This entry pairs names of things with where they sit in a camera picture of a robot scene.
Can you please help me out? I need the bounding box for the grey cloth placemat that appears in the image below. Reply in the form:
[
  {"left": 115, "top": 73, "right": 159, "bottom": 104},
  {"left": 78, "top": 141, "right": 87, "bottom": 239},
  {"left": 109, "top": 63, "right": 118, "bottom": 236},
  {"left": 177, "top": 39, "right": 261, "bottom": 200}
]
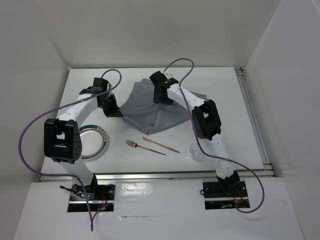
[{"left": 119, "top": 78, "right": 208, "bottom": 136}]

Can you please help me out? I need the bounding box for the aluminium front rail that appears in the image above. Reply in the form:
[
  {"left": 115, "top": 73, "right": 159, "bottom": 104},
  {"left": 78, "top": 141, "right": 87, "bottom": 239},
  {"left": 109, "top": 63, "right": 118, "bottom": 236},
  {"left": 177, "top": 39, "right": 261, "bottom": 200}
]
[{"left": 40, "top": 167, "right": 275, "bottom": 182}]

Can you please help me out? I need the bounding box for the clear glass cup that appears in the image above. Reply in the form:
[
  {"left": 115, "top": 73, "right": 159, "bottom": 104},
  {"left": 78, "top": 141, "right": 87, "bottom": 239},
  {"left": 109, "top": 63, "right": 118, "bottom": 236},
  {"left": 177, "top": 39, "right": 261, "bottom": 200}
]
[{"left": 189, "top": 143, "right": 203, "bottom": 162}]

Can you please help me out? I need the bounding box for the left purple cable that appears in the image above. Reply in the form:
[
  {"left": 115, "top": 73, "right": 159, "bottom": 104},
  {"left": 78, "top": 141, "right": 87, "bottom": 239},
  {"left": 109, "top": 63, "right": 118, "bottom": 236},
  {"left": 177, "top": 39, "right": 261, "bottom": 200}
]
[{"left": 17, "top": 69, "right": 123, "bottom": 232}]

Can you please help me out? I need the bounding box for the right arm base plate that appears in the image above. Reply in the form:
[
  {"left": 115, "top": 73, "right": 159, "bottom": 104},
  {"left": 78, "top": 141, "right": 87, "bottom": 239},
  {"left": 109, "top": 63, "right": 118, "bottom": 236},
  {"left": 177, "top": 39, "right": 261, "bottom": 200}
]
[{"left": 199, "top": 181, "right": 251, "bottom": 210}]

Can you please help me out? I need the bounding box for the purple cable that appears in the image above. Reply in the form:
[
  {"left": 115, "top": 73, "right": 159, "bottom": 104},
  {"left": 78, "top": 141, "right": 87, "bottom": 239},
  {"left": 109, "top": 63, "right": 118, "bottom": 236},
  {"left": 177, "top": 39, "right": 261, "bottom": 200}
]
[
  {"left": 165, "top": 57, "right": 266, "bottom": 214},
  {"left": 17, "top": 69, "right": 123, "bottom": 232}
]

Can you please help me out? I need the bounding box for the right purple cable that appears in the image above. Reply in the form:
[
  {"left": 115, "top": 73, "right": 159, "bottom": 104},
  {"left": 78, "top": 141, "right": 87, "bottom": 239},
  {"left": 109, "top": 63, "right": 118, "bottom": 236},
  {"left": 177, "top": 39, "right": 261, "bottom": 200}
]
[{"left": 165, "top": 57, "right": 266, "bottom": 214}]

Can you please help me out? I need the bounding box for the white plate green red rim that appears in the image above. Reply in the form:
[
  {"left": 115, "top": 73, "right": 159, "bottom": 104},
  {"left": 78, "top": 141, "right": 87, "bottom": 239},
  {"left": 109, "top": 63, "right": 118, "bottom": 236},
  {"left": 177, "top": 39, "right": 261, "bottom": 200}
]
[{"left": 79, "top": 124, "right": 108, "bottom": 162}]

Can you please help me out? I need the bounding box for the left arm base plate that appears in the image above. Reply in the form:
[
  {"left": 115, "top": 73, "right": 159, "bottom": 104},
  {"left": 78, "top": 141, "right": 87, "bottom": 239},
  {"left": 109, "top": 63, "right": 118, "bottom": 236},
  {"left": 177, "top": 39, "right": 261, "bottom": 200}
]
[{"left": 60, "top": 183, "right": 116, "bottom": 213}]

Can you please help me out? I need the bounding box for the copper fork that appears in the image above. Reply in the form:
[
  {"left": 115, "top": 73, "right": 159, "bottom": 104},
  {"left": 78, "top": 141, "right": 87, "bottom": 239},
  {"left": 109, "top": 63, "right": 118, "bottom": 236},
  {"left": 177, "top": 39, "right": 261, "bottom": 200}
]
[{"left": 125, "top": 139, "right": 166, "bottom": 156}]

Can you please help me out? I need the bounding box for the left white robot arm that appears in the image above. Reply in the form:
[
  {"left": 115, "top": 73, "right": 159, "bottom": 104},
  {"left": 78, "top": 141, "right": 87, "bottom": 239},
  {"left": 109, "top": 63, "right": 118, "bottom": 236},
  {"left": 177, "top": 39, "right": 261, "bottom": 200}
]
[{"left": 44, "top": 77, "right": 123, "bottom": 200}]

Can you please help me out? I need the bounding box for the copper knife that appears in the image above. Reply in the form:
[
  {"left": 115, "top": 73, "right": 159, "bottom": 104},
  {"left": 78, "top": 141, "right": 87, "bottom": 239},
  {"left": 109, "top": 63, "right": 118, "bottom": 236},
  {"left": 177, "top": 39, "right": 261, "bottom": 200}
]
[{"left": 142, "top": 136, "right": 180, "bottom": 153}]

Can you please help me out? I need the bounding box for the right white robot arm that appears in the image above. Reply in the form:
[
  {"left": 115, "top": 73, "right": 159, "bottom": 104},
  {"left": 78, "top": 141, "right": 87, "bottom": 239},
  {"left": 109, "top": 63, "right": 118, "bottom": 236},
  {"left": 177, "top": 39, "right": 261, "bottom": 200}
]
[{"left": 149, "top": 71, "right": 240, "bottom": 196}]

